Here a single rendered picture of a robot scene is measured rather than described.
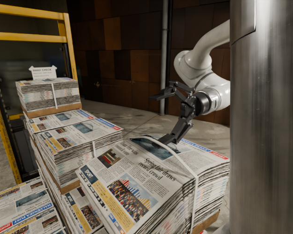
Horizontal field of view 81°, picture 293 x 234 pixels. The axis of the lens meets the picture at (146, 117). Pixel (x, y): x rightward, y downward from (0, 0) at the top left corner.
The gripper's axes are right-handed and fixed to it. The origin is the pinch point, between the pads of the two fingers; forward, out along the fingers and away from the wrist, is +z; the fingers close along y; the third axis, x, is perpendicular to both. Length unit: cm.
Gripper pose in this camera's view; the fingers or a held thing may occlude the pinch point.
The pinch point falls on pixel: (156, 121)
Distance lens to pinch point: 47.9
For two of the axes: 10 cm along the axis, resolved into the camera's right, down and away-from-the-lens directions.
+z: -7.7, 2.9, -5.7
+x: -6.3, -2.5, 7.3
